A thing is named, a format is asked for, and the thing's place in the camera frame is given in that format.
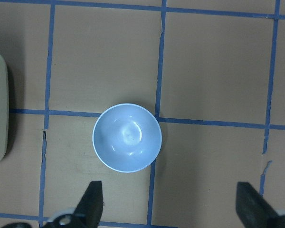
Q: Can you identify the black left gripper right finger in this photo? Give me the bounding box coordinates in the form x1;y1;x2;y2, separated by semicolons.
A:
236;182;285;228

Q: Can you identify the light blue bowl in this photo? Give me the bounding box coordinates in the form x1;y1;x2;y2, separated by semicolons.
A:
92;104;162;173

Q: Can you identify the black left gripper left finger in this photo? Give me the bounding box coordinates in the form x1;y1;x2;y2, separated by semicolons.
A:
44;181;103;228

